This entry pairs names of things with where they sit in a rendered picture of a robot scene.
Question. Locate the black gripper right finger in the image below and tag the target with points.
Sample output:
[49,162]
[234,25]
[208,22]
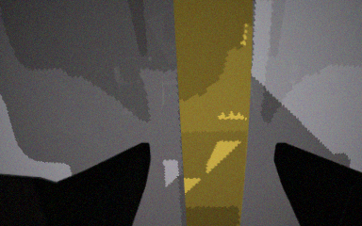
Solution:
[321,192]

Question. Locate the yellow bar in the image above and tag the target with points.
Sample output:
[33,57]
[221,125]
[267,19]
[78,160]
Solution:
[214,59]

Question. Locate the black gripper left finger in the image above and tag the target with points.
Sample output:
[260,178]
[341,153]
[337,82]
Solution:
[107,194]

